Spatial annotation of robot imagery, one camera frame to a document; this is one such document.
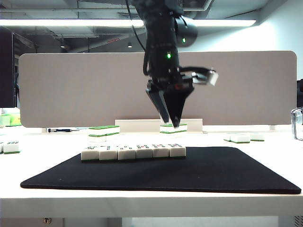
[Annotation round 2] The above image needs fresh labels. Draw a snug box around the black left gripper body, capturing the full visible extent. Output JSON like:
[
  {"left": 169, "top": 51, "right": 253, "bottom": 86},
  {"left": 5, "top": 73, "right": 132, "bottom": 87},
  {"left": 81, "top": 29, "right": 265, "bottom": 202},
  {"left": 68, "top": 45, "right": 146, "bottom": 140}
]
[{"left": 145, "top": 70, "right": 195, "bottom": 93}]

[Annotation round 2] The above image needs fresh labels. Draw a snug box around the grey fabric desk divider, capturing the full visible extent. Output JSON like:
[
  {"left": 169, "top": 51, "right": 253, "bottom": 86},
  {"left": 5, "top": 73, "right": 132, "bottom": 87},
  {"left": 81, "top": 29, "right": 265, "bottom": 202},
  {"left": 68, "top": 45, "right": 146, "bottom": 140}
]
[{"left": 18, "top": 50, "right": 298, "bottom": 129}]

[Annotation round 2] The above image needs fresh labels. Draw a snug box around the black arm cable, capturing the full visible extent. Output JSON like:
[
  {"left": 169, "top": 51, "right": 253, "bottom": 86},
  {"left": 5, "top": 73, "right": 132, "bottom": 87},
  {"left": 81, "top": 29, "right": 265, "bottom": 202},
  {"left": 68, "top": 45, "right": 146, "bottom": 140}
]
[{"left": 125, "top": 0, "right": 153, "bottom": 77}]

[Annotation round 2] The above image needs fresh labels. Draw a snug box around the dark cabinet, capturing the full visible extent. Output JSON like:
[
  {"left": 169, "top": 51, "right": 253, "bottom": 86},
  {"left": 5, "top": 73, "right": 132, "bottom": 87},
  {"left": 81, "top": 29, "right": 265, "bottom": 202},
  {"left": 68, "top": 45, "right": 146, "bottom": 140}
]
[{"left": 0, "top": 29, "right": 17, "bottom": 109}]

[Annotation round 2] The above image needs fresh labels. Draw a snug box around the black blue screwdriver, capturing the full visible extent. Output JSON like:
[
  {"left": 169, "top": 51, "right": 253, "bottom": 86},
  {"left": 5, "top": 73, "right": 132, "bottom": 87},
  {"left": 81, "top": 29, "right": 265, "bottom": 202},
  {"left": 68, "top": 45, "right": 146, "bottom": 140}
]
[{"left": 48, "top": 128, "right": 80, "bottom": 133}]

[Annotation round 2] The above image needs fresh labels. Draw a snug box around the black background object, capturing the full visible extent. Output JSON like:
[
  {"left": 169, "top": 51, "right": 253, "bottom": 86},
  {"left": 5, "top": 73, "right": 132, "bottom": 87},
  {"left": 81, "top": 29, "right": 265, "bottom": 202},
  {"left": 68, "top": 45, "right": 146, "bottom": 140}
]
[{"left": 296, "top": 79, "right": 303, "bottom": 107}]

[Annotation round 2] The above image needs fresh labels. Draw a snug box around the clear plastic container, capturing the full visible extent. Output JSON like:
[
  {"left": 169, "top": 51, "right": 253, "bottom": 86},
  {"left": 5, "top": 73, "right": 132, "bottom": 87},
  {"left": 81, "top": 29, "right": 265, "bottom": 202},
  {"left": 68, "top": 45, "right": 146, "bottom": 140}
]
[{"left": 290, "top": 107, "right": 303, "bottom": 142}]

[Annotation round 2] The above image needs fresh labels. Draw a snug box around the white divider base cover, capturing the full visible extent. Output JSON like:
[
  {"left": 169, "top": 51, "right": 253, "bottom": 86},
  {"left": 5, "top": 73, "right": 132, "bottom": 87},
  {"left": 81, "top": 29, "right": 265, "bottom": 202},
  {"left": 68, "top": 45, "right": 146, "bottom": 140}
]
[{"left": 115, "top": 119, "right": 209, "bottom": 135}]

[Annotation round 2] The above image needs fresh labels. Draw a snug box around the black fabric mat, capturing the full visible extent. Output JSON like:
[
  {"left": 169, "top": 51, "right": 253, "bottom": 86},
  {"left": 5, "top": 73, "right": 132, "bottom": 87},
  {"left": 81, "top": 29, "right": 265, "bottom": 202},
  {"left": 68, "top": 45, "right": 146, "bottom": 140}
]
[{"left": 20, "top": 146, "right": 303, "bottom": 195}]

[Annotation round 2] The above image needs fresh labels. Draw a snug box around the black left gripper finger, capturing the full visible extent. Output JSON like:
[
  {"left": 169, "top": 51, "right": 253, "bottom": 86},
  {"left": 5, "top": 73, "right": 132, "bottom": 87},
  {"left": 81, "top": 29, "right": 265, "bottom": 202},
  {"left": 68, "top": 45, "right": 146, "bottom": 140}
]
[
  {"left": 164, "top": 88, "right": 195, "bottom": 128},
  {"left": 145, "top": 91, "right": 170, "bottom": 123}
]

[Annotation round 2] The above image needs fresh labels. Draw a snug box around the black camera bracket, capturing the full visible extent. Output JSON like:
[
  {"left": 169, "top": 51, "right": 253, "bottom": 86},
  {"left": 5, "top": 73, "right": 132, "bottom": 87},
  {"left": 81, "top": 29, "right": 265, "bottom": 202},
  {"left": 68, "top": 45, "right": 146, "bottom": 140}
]
[{"left": 179, "top": 66, "right": 215, "bottom": 85}]

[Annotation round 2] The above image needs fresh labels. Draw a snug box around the white green box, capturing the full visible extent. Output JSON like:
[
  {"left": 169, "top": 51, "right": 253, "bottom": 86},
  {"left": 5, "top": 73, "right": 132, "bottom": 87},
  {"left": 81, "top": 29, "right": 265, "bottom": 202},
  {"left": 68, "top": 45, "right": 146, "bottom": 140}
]
[{"left": 0, "top": 114, "right": 12, "bottom": 127}]

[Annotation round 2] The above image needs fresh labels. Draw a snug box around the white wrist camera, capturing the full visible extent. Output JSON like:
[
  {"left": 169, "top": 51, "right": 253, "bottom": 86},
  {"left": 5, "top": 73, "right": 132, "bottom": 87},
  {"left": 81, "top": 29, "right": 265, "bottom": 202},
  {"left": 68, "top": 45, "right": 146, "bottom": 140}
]
[{"left": 205, "top": 70, "right": 219, "bottom": 87}]

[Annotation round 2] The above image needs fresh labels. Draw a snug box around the long ceiling light strip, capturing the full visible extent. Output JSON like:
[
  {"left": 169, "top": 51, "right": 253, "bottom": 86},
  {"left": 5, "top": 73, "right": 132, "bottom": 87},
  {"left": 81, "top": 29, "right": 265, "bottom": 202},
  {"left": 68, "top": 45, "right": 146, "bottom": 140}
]
[{"left": 0, "top": 18, "right": 257, "bottom": 27}]

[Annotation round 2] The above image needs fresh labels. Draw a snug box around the bird print mahjong tile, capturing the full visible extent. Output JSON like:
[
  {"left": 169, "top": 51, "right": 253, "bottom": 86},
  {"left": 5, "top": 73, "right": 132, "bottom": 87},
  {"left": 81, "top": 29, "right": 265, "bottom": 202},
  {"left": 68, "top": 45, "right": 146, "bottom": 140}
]
[{"left": 80, "top": 146, "right": 100, "bottom": 163}]

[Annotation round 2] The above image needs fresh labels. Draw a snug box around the yellow green package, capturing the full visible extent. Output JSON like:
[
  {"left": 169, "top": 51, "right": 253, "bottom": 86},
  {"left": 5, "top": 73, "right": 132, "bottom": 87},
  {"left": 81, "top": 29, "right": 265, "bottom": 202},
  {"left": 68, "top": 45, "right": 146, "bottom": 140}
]
[{"left": 9, "top": 113, "right": 22, "bottom": 127}]

